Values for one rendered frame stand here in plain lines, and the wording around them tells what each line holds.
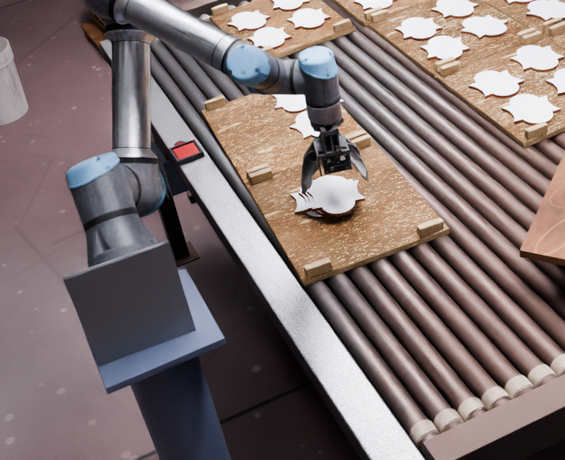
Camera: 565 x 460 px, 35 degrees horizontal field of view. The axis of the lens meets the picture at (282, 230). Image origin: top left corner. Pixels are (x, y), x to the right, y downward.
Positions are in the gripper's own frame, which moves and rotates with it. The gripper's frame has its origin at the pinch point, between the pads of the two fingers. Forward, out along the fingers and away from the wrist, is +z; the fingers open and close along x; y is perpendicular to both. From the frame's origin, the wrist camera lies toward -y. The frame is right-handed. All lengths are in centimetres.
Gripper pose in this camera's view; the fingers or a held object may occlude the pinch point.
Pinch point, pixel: (335, 185)
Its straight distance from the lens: 204.6
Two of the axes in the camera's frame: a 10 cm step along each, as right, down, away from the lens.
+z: 1.6, 7.7, 6.2
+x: 9.8, -2.1, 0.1
